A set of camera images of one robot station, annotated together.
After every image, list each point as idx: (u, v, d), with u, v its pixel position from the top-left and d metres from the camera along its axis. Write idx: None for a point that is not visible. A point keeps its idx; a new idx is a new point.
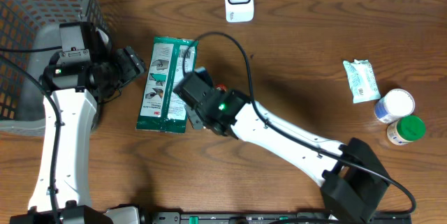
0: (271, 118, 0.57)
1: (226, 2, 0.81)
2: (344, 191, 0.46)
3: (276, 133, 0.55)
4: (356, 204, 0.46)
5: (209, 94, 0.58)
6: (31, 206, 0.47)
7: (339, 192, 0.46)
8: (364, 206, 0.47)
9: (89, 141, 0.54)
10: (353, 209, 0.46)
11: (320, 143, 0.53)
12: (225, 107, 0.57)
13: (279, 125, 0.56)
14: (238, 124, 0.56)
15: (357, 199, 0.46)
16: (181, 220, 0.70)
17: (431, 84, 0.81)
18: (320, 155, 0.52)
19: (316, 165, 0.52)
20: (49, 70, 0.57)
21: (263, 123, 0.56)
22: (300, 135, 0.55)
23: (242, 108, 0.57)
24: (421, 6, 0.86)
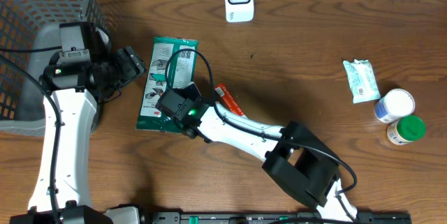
0: (228, 115, 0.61)
1: (226, 2, 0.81)
2: (283, 167, 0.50)
3: (232, 128, 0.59)
4: (297, 178, 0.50)
5: (182, 105, 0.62)
6: (31, 207, 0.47)
7: (278, 169, 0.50)
8: (306, 181, 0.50)
9: (89, 141, 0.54)
10: (295, 183, 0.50)
11: (266, 128, 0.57)
12: (195, 112, 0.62)
13: (235, 121, 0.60)
14: (202, 125, 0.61)
15: (297, 174, 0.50)
16: (181, 220, 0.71)
17: (432, 84, 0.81)
18: (264, 139, 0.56)
19: (262, 148, 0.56)
20: (49, 70, 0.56)
21: (221, 121, 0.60)
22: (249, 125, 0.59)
23: (208, 112, 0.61)
24: (421, 6, 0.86)
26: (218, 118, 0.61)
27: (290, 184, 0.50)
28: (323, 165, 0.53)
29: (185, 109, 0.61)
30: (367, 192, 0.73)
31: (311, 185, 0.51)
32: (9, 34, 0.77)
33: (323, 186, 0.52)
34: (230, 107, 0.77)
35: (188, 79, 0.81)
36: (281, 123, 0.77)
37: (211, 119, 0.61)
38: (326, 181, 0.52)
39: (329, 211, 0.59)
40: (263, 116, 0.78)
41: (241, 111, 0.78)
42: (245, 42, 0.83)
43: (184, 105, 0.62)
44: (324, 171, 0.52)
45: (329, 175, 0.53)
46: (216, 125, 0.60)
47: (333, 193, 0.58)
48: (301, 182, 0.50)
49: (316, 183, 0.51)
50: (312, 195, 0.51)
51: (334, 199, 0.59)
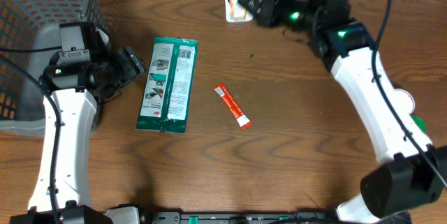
0: (382, 77, 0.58)
1: (226, 1, 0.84)
2: (402, 181, 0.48)
3: (377, 91, 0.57)
4: (404, 177, 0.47)
5: None
6: (31, 206, 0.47)
7: (399, 177, 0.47)
8: (401, 185, 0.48)
9: (89, 141, 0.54)
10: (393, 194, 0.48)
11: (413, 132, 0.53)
12: (345, 34, 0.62)
13: (384, 89, 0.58)
14: (346, 60, 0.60)
15: (407, 183, 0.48)
16: (181, 220, 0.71)
17: (431, 84, 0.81)
18: (406, 137, 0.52)
19: (395, 141, 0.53)
20: (49, 70, 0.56)
21: (372, 78, 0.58)
22: (386, 86, 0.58)
23: (360, 49, 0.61)
24: (421, 6, 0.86)
26: (350, 54, 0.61)
27: (405, 165, 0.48)
28: (413, 204, 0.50)
29: (334, 5, 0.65)
30: None
31: (394, 184, 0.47)
32: (9, 33, 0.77)
33: (390, 201, 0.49)
34: (230, 107, 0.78)
35: (188, 79, 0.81)
36: (281, 123, 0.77)
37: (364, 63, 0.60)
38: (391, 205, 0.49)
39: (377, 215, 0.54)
40: (265, 116, 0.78)
41: (242, 111, 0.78)
42: (245, 43, 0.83)
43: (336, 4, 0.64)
44: (401, 204, 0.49)
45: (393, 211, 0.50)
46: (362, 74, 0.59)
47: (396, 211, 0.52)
48: (399, 179, 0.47)
49: (397, 193, 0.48)
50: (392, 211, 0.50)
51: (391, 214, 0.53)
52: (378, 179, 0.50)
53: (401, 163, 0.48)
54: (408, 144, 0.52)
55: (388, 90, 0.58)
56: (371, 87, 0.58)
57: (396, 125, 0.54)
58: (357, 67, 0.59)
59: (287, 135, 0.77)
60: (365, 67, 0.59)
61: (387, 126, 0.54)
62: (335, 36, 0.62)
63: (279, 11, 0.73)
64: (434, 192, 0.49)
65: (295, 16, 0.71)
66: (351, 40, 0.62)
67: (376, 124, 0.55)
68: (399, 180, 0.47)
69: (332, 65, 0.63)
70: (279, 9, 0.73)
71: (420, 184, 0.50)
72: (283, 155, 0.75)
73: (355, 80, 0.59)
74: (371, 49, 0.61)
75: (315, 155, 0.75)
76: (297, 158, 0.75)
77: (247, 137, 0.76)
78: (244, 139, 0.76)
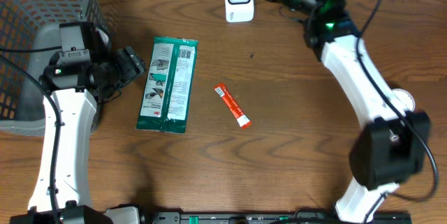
0: (364, 56, 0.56)
1: (226, 2, 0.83)
2: (383, 140, 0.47)
3: (360, 69, 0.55)
4: (383, 135, 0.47)
5: None
6: (31, 206, 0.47)
7: (378, 136, 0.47)
8: (380, 144, 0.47)
9: (89, 141, 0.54)
10: (376, 154, 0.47)
11: (393, 99, 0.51)
12: (332, 26, 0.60)
13: (367, 66, 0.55)
14: (333, 44, 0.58)
15: (387, 142, 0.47)
16: (181, 220, 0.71)
17: (431, 84, 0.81)
18: (385, 103, 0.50)
19: (378, 111, 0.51)
20: (49, 70, 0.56)
21: (355, 57, 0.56)
22: (371, 66, 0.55)
23: (346, 36, 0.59)
24: (420, 6, 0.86)
26: (337, 40, 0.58)
27: (383, 124, 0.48)
28: (399, 170, 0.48)
29: None
30: None
31: (375, 143, 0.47)
32: (9, 34, 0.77)
33: (374, 163, 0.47)
34: (230, 107, 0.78)
35: (188, 79, 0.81)
36: (281, 123, 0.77)
37: (348, 45, 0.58)
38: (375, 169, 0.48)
39: (365, 197, 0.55)
40: (265, 116, 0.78)
41: (242, 111, 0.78)
42: (245, 42, 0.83)
43: None
44: (387, 169, 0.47)
45: (379, 176, 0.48)
46: (347, 55, 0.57)
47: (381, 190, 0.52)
48: (379, 137, 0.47)
49: (380, 155, 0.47)
50: (378, 176, 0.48)
51: (379, 196, 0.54)
52: (360, 146, 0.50)
53: (381, 122, 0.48)
54: (387, 111, 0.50)
55: (372, 69, 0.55)
56: (353, 66, 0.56)
57: (377, 96, 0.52)
58: (345, 51, 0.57)
59: (287, 135, 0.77)
60: (348, 49, 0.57)
61: (370, 96, 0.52)
62: (325, 27, 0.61)
63: None
64: (415, 155, 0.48)
65: None
66: (339, 31, 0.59)
67: (360, 100, 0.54)
68: (379, 137, 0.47)
69: (322, 51, 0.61)
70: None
71: (404, 148, 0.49)
72: (282, 155, 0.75)
73: (342, 63, 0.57)
74: (355, 37, 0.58)
75: (315, 155, 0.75)
76: (297, 158, 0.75)
77: (247, 137, 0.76)
78: (244, 139, 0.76)
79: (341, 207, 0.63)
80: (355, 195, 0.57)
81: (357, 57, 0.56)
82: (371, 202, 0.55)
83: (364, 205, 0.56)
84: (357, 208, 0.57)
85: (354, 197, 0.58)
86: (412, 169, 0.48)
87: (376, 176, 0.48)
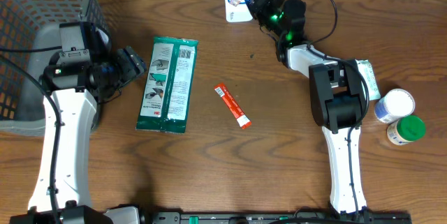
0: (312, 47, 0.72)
1: (226, 2, 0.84)
2: (323, 76, 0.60)
3: (308, 51, 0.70)
4: (323, 75, 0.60)
5: (296, 27, 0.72)
6: (31, 207, 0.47)
7: (318, 72, 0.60)
8: (321, 81, 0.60)
9: (89, 140, 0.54)
10: (321, 88, 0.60)
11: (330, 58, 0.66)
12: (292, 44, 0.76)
13: (315, 51, 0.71)
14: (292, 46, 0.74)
15: (327, 78, 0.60)
16: (181, 220, 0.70)
17: (432, 84, 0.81)
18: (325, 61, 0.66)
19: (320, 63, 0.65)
20: (49, 70, 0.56)
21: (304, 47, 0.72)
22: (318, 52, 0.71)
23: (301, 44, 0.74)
24: (421, 6, 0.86)
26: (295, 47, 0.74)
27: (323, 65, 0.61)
28: (343, 106, 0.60)
29: (297, 30, 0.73)
30: (368, 192, 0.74)
31: (317, 80, 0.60)
32: (9, 33, 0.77)
33: (321, 99, 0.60)
34: (230, 107, 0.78)
35: (188, 79, 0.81)
36: (281, 123, 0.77)
37: (300, 44, 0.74)
38: (325, 105, 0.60)
39: (336, 149, 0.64)
40: (264, 116, 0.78)
41: (242, 111, 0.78)
42: (245, 43, 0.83)
43: (297, 29, 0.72)
44: (334, 104, 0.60)
45: (329, 109, 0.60)
46: (300, 47, 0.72)
47: (345, 135, 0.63)
48: (320, 76, 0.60)
49: (324, 91, 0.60)
50: (327, 108, 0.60)
51: (344, 144, 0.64)
52: (312, 92, 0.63)
53: (322, 64, 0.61)
54: (327, 63, 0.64)
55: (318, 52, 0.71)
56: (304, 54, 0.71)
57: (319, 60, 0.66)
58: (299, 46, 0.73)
59: (287, 135, 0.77)
60: (302, 47, 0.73)
61: (314, 59, 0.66)
62: (289, 46, 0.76)
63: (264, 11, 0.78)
64: (356, 92, 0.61)
65: (275, 18, 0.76)
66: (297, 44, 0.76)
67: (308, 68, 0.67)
68: (320, 72, 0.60)
69: (288, 56, 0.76)
70: (265, 11, 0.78)
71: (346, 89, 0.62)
72: (283, 155, 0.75)
73: (297, 54, 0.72)
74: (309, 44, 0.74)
75: (315, 155, 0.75)
76: (297, 158, 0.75)
77: (246, 137, 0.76)
78: (244, 139, 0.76)
79: (333, 198, 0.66)
80: (333, 165, 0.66)
81: (307, 48, 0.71)
82: (343, 155, 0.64)
83: (341, 164, 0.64)
84: (339, 173, 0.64)
85: (333, 168, 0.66)
86: (356, 105, 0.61)
87: (326, 107, 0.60)
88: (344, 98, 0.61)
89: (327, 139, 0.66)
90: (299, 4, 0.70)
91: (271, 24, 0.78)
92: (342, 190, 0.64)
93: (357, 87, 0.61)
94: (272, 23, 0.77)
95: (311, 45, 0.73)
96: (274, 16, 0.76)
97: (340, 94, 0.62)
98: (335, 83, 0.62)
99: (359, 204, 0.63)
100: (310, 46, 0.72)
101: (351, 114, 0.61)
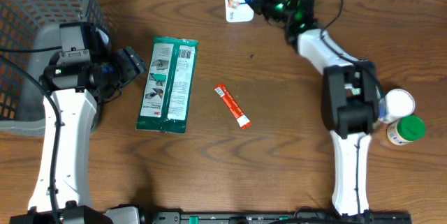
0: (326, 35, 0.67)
1: (226, 3, 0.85)
2: (338, 79, 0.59)
3: (321, 43, 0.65)
4: (339, 78, 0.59)
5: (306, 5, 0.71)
6: (31, 207, 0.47)
7: (334, 76, 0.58)
8: (336, 84, 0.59)
9: (89, 140, 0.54)
10: (335, 92, 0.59)
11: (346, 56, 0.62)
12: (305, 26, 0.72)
13: (329, 41, 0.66)
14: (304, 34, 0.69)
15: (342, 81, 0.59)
16: (181, 220, 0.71)
17: (431, 84, 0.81)
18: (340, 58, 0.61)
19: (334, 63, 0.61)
20: (49, 70, 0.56)
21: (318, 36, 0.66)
22: (332, 42, 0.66)
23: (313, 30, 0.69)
24: (421, 6, 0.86)
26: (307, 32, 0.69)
27: (339, 68, 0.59)
28: (355, 112, 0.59)
29: (307, 7, 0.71)
30: (368, 192, 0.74)
31: (332, 84, 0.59)
32: (9, 34, 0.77)
33: (334, 103, 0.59)
34: (230, 107, 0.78)
35: (188, 79, 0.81)
36: (281, 123, 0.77)
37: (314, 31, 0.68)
38: (338, 109, 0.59)
39: (344, 155, 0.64)
40: (264, 116, 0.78)
41: (241, 111, 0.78)
42: (245, 43, 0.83)
43: (306, 6, 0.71)
44: (347, 109, 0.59)
45: (341, 114, 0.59)
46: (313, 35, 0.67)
47: (354, 142, 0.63)
48: (335, 79, 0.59)
49: (339, 96, 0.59)
50: (340, 112, 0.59)
51: (353, 151, 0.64)
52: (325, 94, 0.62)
53: (338, 67, 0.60)
54: (343, 63, 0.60)
55: (332, 42, 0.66)
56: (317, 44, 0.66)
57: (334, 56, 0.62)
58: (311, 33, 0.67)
59: (287, 135, 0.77)
60: (314, 34, 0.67)
61: (329, 55, 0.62)
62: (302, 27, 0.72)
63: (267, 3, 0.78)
64: (369, 98, 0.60)
65: (281, 7, 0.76)
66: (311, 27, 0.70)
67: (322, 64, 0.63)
68: (335, 76, 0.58)
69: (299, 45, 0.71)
70: (269, 3, 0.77)
71: (359, 94, 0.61)
72: (283, 155, 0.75)
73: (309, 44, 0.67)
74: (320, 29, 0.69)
75: (315, 155, 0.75)
76: (297, 158, 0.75)
77: (246, 137, 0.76)
78: (244, 139, 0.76)
79: (334, 199, 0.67)
80: (339, 170, 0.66)
81: (320, 38, 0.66)
82: (350, 160, 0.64)
83: (347, 168, 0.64)
84: (343, 177, 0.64)
85: (339, 172, 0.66)
86: (369, 110, 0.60)
87: (339, 112, 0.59)
88: (357, 103, 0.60)
89: (336, 144, 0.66)
90: None
91: (277, 14, 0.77)
92: (346, 193, 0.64)
93: (371, 93, 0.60)
94: (278, 12, 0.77)
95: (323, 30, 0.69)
96: (279, 5, 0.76)
97: (353, 99, 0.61)
98: (349, 85, 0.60)
99: (360, 206, 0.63)
100: (323, 35, 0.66)
101: (363, 119, 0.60)
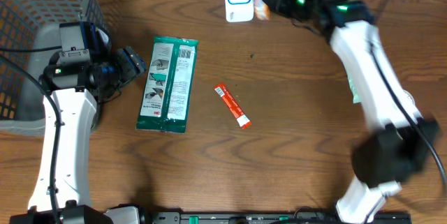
0: (378, 50, 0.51)
1: (226, 2, 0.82)
2: (393, 148, 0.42)
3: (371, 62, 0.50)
4: (392, 144, 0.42)
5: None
6: (31, 206, 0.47)
7: (387, 142, 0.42)
8: (388, 153, 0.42)
9: (89, 140, 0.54)
10: (385, 160, 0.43)
11: (403, 101, 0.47)
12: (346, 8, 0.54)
13: (380, 61, 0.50)
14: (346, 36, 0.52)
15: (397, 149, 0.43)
16: (181, 220, 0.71)
17: (431, 84, 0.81)
18: (395, 105, 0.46)
19: (386, 112, 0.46)
20: (49, 70, 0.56)
21: (367, 48, 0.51)
22: (386, 67, 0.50)
23: (357, 24, 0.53)
24: (421, 6, 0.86)
26: (349, 26, 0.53)
27: (394, 131, 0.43)
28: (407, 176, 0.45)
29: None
30: None
31: (383, 151, 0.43)
32: (9, 33, 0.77)
33: (379, 171, 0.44)
34: (230, 107, 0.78)
35: (188, 79, 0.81)
36: (281, 123, 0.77)
37: (361, 35, 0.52)
38: (382, 176, 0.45)
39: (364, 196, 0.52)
40: (264, 116, 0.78)
41: (242, 111, 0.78)
42: (245, 43, 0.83)
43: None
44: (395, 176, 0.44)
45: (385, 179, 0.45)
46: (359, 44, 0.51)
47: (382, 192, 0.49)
48: (388, 146, 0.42)
49: (387, 166, 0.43)
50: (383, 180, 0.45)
51: (380, 197, 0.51)
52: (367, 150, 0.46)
53: (392, 130, 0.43)
54: (397, 120, 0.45)
55: (385, 62, 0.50)
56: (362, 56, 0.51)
57: (386, 96, 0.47)
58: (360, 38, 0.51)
59: (287, 135, 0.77)
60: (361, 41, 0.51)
61: (379, 96, 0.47)
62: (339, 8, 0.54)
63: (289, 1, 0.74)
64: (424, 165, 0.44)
65: (302, 1, 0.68)
66: (353, 15, 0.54)
67: (366, 98, 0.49)
68: (388, 146, 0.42)
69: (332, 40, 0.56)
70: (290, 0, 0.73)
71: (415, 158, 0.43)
72: (283, 155, 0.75)
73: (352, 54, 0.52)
74: (369, 26, 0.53)
75: (315, 155, 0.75)
76: (297, 158, 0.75)
77: (246, 137, 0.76)
78: (244, 139, 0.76)
79: (342, 212, 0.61)
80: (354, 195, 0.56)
81: (369, 47, 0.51)
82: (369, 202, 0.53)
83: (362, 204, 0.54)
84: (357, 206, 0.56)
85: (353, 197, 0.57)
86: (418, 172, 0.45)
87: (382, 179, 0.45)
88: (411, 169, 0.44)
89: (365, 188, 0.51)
90: None
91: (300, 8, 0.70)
92: (357, 217, 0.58)
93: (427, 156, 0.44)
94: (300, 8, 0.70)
95: (372, 28, 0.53)
96: (299, 0, 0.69)
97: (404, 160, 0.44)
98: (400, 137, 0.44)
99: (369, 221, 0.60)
100: (374, 51, 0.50)
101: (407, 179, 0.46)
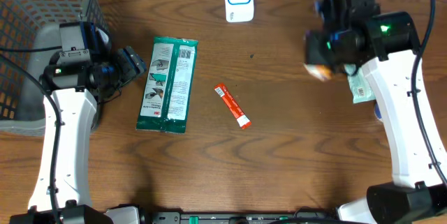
0: (419, 93, 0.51)
1: (226, 2, 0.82)
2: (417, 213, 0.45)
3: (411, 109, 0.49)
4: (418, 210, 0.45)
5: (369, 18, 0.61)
6: (31, 206, 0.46)
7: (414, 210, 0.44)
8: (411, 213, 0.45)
9: (89, 141, 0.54)
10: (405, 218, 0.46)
11: (439, 155, 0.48)
12: (387, 31, 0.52)
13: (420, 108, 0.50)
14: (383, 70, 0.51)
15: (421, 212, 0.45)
16: (181, 220, 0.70)
17: (431, 84, 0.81)
18: (430, 164, 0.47)
19: (420, 167, 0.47)
20: (49, 69, 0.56)
21: (408, 92, 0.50)
22: (423, 109, 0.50)
23: (403, 53, 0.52)
24: (420, 6, 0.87)
26: (390, 56, 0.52)
27: (422, 195, 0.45)
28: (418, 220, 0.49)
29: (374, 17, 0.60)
30: None
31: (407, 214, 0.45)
32: (9, 33, 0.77)
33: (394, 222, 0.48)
34: (230, 107, 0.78)
35: (188, 79, 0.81)
36: (281, 123, 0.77)
37: (403, 73, 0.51)
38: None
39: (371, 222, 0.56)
40: (264, 116, 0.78)
41: (242, 111, 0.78)
42: (245, 43, 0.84)
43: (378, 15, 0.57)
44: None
45: None
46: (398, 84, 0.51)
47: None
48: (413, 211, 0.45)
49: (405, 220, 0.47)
50: None
51: None
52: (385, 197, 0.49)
53: (420, 194, 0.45)
54: (431, 178, 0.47)
55: (424, 108, 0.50)
56: (402, 100, 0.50)
57: (422, 150, 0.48)
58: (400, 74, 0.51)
59: (287, 135, 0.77)
60: (403, 82, 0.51)
61: (414, 151, 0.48)
62: (380, 33, 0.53)
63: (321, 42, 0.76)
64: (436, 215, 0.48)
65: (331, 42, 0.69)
66: (396, 33, 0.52)
67: (399, 143, 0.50)
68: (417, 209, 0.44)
69: (365, 63, 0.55)
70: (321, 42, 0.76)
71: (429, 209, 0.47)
72: (283, 155, 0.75)
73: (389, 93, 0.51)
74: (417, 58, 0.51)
75: (315, 155, 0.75)
76: (297, 158, 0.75)
77: (246, 137, 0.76)
78: (244, 139, 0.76)
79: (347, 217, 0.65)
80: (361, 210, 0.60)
81: (411, 91, 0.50)
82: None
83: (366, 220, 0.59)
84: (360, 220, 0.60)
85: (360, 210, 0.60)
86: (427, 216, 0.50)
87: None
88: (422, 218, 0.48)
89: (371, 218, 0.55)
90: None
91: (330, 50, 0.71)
92: None
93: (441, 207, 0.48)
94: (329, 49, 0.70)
95: (419, 58, 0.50)
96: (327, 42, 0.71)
97: None
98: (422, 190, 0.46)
99: None
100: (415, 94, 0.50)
101: None
